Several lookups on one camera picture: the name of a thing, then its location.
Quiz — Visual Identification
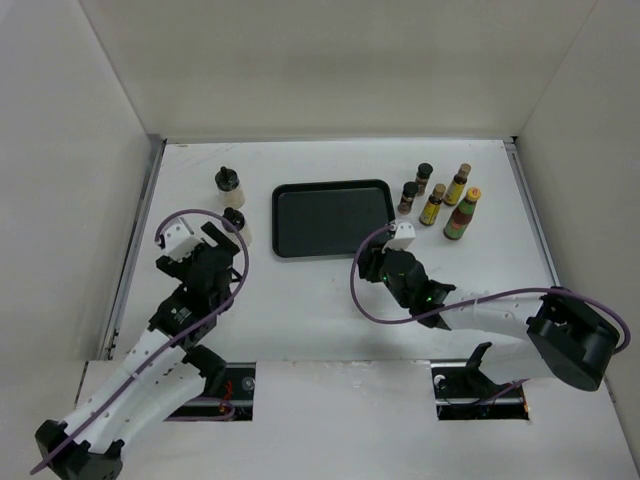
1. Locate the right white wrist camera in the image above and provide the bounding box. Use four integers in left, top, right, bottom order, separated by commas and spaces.
383, 220, 416, 251

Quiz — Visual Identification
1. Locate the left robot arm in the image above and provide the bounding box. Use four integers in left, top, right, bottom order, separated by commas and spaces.
32, 213, 249, 479

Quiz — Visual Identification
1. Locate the tall yellow label sauce bottle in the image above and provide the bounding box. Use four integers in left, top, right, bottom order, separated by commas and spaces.
443, 163, 472, 206

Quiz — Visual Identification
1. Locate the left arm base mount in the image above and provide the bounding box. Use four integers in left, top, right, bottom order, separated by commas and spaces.
167, 363, 257, 422

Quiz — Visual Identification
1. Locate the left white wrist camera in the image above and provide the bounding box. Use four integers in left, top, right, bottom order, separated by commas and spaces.
161, 221, 201, 262

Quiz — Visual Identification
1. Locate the short yellow label sauce bottle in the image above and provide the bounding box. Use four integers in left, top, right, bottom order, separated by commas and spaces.
419, 183, 446, 226

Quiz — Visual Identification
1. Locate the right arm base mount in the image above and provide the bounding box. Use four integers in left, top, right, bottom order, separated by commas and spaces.
430, 342, 529, 421

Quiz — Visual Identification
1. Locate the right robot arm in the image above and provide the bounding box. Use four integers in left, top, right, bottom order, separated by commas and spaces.
354, 246, 626, 396

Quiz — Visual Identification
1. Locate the green label chili sauce bottle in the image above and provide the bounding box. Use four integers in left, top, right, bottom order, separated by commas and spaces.
443, 187, 482, 241

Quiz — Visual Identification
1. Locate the black plastic tray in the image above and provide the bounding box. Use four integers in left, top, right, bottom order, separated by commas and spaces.
271, 179, 395, 259

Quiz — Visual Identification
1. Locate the right aluminium table rail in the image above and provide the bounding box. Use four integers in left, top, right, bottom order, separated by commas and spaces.
503, 137, 560, 286

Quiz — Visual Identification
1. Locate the aluminium table rail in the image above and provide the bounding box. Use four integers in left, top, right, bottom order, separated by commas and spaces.
503, 137, 560, 286
96, 134, 167, 360

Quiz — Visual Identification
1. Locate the small spice jar black lid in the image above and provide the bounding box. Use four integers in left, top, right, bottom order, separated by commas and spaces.
415, 163, 433, 196

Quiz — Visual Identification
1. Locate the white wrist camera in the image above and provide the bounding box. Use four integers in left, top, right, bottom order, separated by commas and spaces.
161, 221, 201, 262
383, 220, 416, 251

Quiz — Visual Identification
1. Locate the left aluminium table rail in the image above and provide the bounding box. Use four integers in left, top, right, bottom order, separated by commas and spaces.
96, 134, 167, 360

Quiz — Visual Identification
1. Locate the clear shaker bottle black cap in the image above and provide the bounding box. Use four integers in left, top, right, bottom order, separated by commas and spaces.
214, 166, 245, 209

